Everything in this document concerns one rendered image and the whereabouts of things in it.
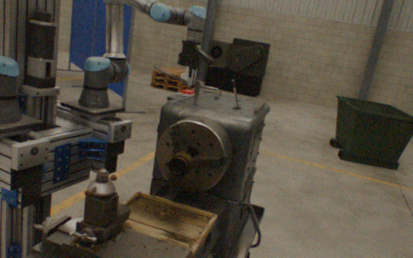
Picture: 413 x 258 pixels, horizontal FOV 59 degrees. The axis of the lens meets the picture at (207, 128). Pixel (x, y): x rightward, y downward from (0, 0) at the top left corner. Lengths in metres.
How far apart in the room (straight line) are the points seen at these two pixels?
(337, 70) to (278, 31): 2.05
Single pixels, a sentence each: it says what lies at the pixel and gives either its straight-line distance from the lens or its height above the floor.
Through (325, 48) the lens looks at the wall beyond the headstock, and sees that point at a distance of 11.34.
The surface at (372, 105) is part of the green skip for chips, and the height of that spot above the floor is 0.79.
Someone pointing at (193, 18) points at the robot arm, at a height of 1.65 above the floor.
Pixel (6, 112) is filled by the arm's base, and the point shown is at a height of 1.20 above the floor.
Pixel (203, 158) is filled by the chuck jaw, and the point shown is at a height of 1.11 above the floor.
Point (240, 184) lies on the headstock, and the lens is 1.73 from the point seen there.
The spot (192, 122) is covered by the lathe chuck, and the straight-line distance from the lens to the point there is 1.53.
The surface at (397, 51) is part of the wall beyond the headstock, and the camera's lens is 11.44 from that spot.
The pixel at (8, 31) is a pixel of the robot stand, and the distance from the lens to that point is 1.73.
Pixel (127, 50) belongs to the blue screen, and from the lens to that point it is 6.37.
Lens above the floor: 1.61
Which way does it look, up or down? 15 degrees down
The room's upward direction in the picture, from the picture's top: 9 degrees clockwise
